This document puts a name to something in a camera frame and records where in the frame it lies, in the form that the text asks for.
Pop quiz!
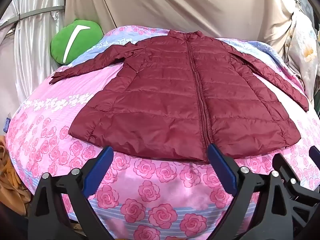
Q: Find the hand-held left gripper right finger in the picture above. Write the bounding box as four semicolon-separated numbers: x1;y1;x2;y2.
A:
207;142;292;240

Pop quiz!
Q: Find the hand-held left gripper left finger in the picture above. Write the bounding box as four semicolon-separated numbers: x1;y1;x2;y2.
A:
27;146;114;240

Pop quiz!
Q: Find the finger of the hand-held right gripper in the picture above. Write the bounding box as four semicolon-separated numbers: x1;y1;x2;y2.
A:
309;145;320;160
272;153;320;231

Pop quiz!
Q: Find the maroon quilted jacket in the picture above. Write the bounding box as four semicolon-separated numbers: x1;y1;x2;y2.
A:
51;29;310;162

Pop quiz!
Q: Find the pink floral bed sheet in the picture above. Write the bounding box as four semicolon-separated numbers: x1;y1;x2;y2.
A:
5;24;320;240

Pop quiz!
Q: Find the orange-brown cloth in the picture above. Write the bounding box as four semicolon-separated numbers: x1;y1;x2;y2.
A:
0;135;32;217

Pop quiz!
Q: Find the cream floral cloth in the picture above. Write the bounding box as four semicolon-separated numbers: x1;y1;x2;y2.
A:
284;6;320;105

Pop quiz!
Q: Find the green cushion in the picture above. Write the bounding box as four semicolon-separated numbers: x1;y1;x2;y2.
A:
51;18;104;65

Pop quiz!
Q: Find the white satin curtain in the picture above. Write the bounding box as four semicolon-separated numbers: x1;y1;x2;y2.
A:
0;0;68;133

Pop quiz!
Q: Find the beige curtain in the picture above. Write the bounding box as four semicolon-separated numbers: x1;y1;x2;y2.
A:
64;0;298;58

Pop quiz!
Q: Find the grey metal rod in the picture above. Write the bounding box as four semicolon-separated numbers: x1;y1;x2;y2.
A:
0;7;66;29

